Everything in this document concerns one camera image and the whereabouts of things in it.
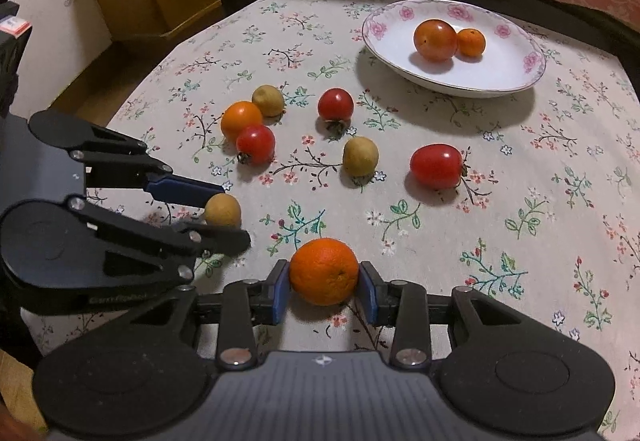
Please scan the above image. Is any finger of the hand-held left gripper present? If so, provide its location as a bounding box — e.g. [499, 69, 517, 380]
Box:
[66, 195, 251, 295]
[29, 109, 227, 208]

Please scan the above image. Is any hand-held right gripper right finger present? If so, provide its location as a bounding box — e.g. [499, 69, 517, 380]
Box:
[359, 260, 532, 368]

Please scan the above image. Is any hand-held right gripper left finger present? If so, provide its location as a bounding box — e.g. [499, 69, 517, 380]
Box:
[119, 260, 292, 368]

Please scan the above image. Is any tan longan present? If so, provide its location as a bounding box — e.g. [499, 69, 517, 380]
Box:
[204, 192, 243, 228]
[251, 85, 286, 118]
[342, 136, 379, 176]

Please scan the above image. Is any large orange mandarin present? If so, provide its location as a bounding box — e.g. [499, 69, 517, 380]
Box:
[289, 237, 361, 307]

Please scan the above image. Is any smooth orange tangerine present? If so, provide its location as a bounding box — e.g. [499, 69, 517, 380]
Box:
[220, 101, 264, 144]

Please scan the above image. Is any white floral rim plate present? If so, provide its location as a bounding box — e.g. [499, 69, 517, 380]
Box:
[361, 0, 547, 99]

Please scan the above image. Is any floral tablecloth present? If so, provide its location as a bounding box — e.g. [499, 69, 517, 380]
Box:
[25, 0, 640, 437]

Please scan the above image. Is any large red tomato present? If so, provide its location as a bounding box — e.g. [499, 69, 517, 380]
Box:
[410, 143, 469, 190]

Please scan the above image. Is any red apple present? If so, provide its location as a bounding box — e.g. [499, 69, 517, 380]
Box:
[413, 19, 459, 62]

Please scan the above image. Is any small orange mandarin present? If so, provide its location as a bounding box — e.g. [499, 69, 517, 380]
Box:
[456, 28, 487, 58]

